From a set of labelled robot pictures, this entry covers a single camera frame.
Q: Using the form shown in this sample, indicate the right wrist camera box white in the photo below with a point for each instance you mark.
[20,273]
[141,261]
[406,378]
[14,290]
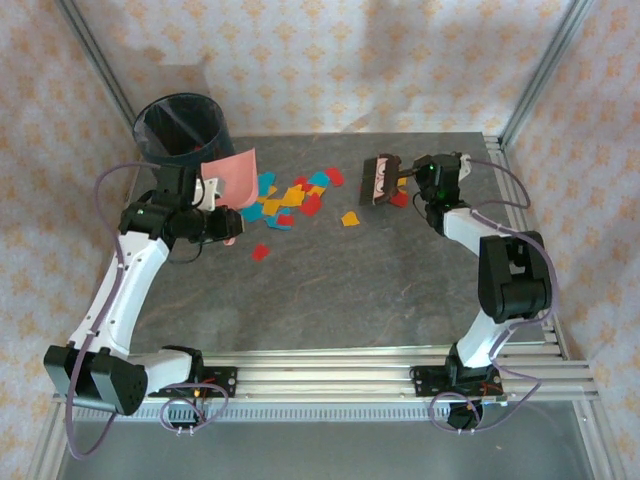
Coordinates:
[465,162]

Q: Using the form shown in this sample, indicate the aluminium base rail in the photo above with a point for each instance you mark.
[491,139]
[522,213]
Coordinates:
[325,380]

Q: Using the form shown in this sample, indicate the aluminium frame post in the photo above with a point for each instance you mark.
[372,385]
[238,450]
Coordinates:
[95,55]
[542,75]

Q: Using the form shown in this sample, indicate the pink plastic dustpan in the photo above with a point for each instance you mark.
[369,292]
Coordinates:
[235,175]

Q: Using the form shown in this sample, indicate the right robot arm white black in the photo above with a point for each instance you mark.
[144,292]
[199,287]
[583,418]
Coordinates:
[515,280]

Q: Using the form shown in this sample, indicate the dark blue waste bin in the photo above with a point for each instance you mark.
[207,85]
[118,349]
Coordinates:
[175,125]

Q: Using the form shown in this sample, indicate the black cartoon face hand brush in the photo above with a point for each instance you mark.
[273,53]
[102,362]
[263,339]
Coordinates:
[380,180]

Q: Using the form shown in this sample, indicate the small green circuit board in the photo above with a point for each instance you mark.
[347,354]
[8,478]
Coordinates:
[495,399]

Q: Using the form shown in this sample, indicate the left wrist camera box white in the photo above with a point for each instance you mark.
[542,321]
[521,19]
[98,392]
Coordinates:
[209,197]

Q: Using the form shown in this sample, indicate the aluminium lower frame rail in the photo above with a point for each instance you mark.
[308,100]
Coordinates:
[47,450]
[592,440]

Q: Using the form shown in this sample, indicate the aluminium side rail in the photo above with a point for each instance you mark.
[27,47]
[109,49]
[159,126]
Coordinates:
[500,155]

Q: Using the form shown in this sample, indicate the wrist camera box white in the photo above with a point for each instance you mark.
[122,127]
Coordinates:
[465,162]
[209,197]

